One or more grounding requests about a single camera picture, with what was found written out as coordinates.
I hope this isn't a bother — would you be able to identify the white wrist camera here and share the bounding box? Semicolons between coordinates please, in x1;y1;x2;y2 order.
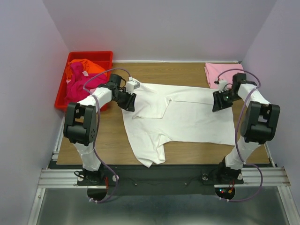
125;76;140;94
214;78;230;92

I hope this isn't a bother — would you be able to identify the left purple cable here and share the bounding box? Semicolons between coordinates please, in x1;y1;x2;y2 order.
83;67;133;204

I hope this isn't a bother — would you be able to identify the orange t shirt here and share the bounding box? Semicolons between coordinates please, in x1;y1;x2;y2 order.
64;59;105;81

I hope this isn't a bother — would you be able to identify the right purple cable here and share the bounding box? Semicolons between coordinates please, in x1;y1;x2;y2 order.
214;68;264;203

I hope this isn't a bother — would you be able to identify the aluminium frame rail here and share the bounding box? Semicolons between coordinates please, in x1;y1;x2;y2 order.
37;117;291;188

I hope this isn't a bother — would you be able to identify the folded pink t shirt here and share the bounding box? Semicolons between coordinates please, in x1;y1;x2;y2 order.
204;63;243;89

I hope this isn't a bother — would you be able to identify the magenta t shirt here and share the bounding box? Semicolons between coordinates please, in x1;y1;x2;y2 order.
64;71;107;105

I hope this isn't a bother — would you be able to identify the purple cable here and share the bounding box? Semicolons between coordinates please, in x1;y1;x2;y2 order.
83;67;133;204
214;68;264;203

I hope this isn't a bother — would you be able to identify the white printed t shirt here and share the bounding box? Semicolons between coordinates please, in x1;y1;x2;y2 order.
122;83;235;167

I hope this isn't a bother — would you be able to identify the red plastic bin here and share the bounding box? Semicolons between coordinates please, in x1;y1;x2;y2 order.
54;51;113;111

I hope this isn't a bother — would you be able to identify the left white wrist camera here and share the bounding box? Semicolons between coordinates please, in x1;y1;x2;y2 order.
125;76;140;94

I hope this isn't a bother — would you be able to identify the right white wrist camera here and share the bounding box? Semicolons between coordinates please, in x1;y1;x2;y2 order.
214;78;230;92

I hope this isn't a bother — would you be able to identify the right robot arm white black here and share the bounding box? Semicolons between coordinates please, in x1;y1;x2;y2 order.
212;69;281;183

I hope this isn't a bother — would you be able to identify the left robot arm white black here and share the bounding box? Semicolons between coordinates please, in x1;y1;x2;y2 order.
63;74;140;185

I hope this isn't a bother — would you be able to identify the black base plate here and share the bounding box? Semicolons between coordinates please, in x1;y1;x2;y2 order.
48;164;274;196

